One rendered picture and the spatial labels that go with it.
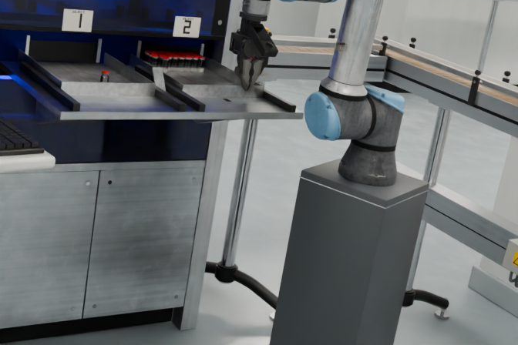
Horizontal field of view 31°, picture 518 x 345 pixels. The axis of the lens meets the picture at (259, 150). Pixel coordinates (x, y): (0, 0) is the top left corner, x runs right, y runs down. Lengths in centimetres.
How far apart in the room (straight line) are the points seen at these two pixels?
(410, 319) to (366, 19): 165
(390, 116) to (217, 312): 127
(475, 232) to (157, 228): 103
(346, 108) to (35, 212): 101
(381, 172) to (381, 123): 13
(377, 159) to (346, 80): 24
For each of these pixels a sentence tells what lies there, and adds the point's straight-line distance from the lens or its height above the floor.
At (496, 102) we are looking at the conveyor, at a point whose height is 92.
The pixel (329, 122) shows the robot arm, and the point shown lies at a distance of 225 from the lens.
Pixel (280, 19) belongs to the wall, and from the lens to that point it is 861.
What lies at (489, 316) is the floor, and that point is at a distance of 383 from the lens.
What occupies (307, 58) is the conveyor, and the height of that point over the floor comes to 92.
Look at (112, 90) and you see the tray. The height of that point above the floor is 89.
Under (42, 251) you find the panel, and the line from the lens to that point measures 287.
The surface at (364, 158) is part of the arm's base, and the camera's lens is 239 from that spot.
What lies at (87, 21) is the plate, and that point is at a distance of 269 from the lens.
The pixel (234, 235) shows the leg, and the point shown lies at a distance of 334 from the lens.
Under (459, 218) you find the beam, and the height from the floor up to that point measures 50.
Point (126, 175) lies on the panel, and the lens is 287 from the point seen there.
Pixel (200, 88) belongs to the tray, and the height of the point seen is 91.
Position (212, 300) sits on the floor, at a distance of 345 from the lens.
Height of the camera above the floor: 150
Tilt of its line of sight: 16 degrees down
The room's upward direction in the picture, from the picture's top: 10 degrees clockwise
